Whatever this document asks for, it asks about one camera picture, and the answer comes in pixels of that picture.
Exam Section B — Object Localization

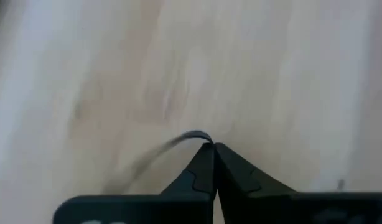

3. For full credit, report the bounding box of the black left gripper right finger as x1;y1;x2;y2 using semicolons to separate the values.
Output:
215;142;296;195

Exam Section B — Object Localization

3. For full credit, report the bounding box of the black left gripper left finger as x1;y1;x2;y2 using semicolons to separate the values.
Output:
161;142;217;197

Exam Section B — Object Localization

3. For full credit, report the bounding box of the black wavy rubber band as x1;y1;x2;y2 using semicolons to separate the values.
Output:
102;129;214;195

